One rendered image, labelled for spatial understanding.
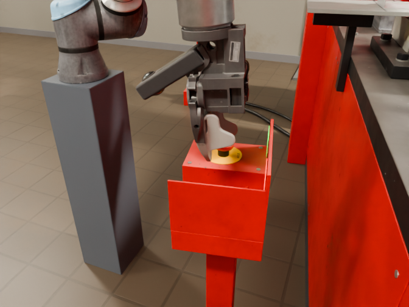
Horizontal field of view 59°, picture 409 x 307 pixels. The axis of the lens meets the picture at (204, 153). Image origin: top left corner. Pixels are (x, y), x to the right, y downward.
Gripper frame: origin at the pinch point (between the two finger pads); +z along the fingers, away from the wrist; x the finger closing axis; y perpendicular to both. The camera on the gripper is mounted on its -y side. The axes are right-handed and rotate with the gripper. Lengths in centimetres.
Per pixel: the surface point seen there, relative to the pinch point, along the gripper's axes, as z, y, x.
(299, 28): 51, 31, 350
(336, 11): -14, 25, 44
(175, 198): 5.8, -4.4, -4.9
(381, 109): -1.2, 30.0, 15.2
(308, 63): 26, 26, 138
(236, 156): 6.0, 4.0, 9.5
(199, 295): 83, -16, 37
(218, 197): 5.1, 2.8, -4.9
